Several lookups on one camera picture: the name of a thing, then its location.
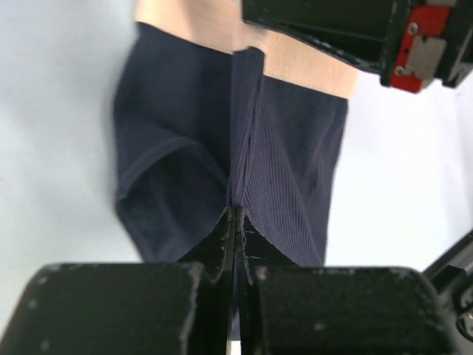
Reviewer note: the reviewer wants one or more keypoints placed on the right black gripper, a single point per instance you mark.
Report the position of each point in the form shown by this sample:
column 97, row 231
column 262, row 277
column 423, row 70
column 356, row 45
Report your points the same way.
column 408, row 44

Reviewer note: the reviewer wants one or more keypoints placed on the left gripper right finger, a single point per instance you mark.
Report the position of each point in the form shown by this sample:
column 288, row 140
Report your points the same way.
column 288, row 309

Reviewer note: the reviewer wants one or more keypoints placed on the navy blue underwear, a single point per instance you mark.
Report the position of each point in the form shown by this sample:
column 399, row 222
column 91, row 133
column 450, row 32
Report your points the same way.
column 210, row 113

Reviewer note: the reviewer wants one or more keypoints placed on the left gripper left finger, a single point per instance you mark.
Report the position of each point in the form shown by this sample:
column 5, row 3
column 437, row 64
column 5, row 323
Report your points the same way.
column 131, row 308

